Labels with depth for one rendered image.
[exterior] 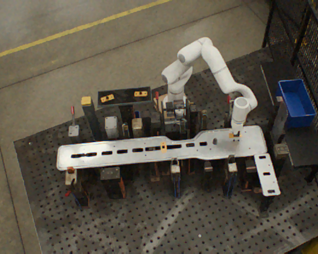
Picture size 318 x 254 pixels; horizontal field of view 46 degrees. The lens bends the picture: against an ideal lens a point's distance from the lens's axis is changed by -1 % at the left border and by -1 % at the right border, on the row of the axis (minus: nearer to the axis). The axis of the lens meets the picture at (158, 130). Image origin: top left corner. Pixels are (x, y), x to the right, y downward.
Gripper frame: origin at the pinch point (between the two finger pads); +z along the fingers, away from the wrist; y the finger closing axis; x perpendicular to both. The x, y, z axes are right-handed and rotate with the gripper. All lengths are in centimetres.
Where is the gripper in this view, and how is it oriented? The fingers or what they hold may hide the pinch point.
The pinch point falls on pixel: (235, 132)
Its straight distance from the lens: 246.0
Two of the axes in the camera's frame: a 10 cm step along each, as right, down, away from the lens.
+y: 0.8, 8.2, -5.7
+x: 10.0, -1.0, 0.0
